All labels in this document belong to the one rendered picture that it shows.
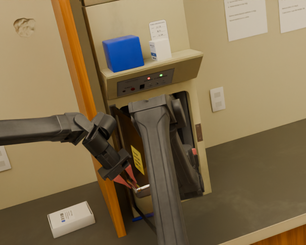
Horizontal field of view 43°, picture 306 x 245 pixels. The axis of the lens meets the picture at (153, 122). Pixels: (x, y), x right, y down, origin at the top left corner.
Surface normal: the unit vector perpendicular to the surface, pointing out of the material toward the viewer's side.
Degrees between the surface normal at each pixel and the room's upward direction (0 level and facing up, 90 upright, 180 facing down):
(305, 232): 90
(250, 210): 0
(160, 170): 49
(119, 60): 90
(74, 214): 0
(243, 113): 90
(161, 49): 90
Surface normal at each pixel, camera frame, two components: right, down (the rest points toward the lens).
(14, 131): 0.61, -0.45
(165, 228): -0.24, -0.33
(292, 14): 0.28, 0.27
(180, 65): 0.32, 0.85
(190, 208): -0.18, -0.93
